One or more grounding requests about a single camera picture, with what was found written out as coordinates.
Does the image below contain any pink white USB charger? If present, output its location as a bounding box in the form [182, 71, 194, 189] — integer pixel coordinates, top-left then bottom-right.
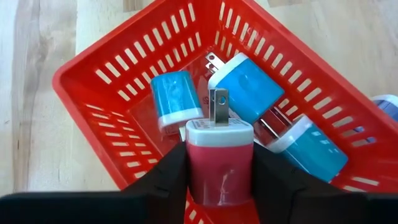
[185, 88, 255, 208]

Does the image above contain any red plastic basket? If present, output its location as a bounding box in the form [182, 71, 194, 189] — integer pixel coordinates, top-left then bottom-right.
[52, 0, 398, 224]

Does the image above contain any teal white USB charger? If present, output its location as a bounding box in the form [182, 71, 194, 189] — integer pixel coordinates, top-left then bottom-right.
[150, 70, 205, 142]
[259, 114, 349, 184]
[205, 52, 285, 125]

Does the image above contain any blue object outside basket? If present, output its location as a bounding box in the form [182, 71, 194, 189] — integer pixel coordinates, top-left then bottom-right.
[369, 94, 398, 122]

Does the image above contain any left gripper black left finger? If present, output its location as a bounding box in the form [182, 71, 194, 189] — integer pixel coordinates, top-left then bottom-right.
[0, 141, 189, 224]

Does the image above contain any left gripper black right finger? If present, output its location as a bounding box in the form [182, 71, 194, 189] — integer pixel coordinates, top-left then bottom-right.
[251, 143, 398, 224]

